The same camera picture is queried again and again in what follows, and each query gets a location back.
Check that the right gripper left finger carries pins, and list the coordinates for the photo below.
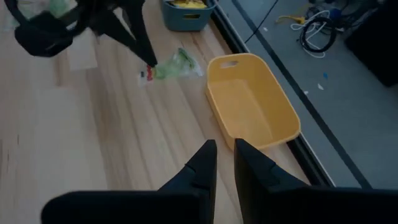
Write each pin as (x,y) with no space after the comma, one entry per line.
(202,174)

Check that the yellow plastic bin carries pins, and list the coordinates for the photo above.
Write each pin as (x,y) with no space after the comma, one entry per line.
(248,105)

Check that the dark teal plastic bin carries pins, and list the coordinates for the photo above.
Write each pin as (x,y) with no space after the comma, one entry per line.
(186,20)

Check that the black floor equipment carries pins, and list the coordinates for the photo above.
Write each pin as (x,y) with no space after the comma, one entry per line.
(376,40)

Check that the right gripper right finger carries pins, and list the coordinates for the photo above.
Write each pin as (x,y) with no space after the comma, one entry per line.
(253,174)

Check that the clear green candy pack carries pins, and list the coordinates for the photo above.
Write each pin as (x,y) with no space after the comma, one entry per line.
(59,6)
(175,65)

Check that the black aluminium table frame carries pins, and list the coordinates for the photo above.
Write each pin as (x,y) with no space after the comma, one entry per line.
(223,21)

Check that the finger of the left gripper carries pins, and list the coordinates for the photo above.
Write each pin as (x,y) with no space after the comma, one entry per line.
(133,34)

